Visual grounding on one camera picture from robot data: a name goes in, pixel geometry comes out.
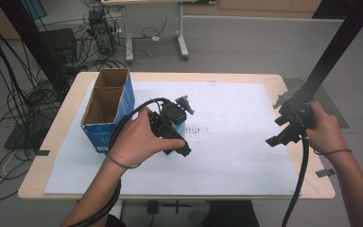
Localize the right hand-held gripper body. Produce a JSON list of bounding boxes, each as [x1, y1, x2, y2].
[[272, 91, 316, 146]]

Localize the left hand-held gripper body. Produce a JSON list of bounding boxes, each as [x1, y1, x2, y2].
[[148, 95, 196, 141]]

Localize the blue cardboard box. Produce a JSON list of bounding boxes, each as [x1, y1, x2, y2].
[[80, 67, 136, 154]]

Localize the person's right hand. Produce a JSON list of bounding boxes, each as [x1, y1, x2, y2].
[[304, 100, 350, 156]]

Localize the person's left hand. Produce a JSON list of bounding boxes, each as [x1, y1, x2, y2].
[[107, 106, 187, 168]]

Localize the white paper sheet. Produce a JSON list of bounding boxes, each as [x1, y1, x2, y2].
[[43, 80, 301, 196]]

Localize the black band on right wrist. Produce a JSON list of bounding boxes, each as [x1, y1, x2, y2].
[[313, 148, 353, 157]]

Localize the black band on wrist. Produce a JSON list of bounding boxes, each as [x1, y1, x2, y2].
[[105, 152, 143, 170], [313, 148, 353, 157]]

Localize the black band on left wrist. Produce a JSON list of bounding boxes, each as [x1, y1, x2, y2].
[[105, 152, 143, 170]]

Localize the white desk on wheels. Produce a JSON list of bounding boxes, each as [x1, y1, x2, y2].
[[101, 0, 217, 62]]

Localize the person's dark trousers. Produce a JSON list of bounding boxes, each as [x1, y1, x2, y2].
[[201, 200, 261, 227]]

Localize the computer tower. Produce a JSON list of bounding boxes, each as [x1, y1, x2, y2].
[[87, 9, 118, 55]]

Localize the black box on floor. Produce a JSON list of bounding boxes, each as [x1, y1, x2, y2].
[[38, 27, 78, 64]]

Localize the grey frame base plate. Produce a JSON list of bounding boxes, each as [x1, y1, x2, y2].
[[283, 78, 350, 130]]

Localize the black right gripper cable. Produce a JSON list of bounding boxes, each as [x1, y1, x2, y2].
[[282, 126, 310, 227]]

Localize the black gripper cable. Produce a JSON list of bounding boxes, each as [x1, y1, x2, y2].
[[282, 126, 310, 227], [65, 97, 171, 227]]

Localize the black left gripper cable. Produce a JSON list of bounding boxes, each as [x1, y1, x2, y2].
[[65, 97, 171, 227]]

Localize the black metal frame post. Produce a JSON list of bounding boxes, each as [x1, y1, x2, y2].
[[291, 0, 363, 105]]

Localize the black stand base plate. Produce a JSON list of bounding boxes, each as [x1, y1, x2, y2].
[[4, 121, 43, 151]]

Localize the dark stand post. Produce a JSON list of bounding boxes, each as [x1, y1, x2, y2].
[[0, 0, 72, 96]]

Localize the tangle of black floor cables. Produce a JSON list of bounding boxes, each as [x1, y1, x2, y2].
[[0, 0, 130, 204]]

